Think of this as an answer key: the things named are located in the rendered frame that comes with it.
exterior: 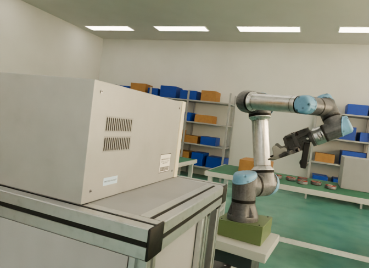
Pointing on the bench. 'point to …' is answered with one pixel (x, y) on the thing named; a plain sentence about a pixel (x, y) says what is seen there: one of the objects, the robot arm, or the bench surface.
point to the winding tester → (84, 137)
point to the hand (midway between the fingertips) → (272, 158)
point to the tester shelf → (121, 214)
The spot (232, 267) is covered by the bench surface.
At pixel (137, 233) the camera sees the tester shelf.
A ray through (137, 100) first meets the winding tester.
